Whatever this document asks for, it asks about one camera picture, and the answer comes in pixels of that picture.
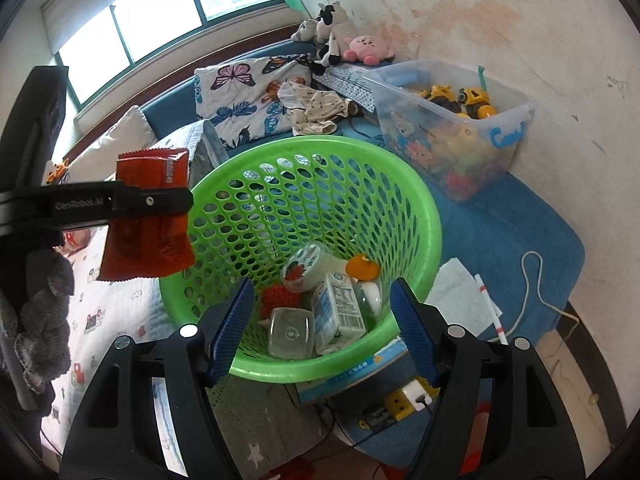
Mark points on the butterfly print pillow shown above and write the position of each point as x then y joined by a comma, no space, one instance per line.
241,98

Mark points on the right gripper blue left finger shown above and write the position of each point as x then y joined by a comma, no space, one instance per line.
225,326

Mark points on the strawberry yogurt tub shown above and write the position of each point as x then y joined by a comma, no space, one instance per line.
308,266

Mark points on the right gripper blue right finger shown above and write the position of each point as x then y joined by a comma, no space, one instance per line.
419,326

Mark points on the white milk carton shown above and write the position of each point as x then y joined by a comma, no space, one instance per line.
338,322

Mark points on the yellow toy truck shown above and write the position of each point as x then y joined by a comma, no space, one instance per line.
470,102

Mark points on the orange jelly cup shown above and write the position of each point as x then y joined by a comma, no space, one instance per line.
362,268

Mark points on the pink plush toy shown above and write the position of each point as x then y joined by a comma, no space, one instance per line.
368,50

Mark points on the window with green frame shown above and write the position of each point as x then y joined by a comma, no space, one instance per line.
102,40

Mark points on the beige cushion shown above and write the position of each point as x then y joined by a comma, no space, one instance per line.
98,162

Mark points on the patterned grey cloth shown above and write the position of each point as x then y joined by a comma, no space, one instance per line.
347,81

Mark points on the green plastic trash basket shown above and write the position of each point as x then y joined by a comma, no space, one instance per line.
255,210

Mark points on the small clear plastic cup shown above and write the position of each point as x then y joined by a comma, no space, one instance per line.
291,334

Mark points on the clear plastic bottle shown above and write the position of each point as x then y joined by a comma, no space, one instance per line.
369,298

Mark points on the clear plastic toy bin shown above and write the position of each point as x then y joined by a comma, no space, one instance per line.
459,155

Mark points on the crumpled beige cloth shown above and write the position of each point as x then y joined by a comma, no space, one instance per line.
314,112

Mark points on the orange snack wrapper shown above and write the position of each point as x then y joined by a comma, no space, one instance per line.
149,236

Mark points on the white paper sheet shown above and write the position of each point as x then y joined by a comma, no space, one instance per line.
457,296

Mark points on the cow plush toy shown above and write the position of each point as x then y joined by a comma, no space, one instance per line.
328,32

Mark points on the printed white table cloth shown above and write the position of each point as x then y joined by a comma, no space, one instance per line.
101,311

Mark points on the grey sleeve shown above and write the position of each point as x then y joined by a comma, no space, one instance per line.
34,337

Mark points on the orange toy on sofa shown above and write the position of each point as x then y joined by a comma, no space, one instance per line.
57,172

